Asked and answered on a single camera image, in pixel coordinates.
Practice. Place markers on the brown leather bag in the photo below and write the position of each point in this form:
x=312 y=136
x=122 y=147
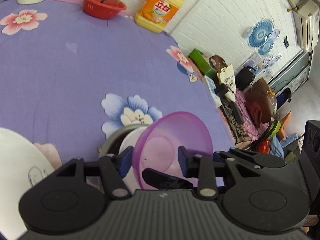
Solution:
x=260 y=103

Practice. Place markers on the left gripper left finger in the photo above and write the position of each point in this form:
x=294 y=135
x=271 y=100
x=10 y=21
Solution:
x=112 y=183

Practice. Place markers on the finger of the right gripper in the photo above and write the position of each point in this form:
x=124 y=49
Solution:
x=162 y=181

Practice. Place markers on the yellow detergent bottle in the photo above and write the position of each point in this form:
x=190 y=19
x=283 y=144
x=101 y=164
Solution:
x=162 y=15

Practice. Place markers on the white red ceramic bowl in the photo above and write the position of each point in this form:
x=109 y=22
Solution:
x=126 y=170

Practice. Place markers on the white tote bag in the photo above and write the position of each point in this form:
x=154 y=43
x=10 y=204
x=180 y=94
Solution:
x=226 y=76

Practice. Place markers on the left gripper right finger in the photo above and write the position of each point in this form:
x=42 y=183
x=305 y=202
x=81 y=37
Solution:
x=196 y=164

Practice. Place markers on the stainless steel bowl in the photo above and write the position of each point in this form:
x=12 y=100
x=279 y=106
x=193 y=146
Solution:
x=114 y=141

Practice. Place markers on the green box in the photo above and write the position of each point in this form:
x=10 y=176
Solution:
x=201 y=61

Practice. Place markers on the purple floral tablecloth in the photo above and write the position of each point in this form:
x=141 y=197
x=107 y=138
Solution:
x=68 y=80

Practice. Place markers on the white floral plate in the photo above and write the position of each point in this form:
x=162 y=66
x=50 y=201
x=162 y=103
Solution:
x=23 y=165

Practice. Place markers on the blue paper fan decoration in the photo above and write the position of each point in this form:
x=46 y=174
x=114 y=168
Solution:
x=260 y=33

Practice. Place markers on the purple plastic bowl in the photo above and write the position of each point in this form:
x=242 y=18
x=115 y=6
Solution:
x=157 y=147

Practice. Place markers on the red plastic basket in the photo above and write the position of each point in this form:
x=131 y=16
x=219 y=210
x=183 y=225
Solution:
x=105 y=11

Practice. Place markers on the white air conditioner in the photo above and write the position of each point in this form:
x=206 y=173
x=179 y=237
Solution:
x=306 y=16

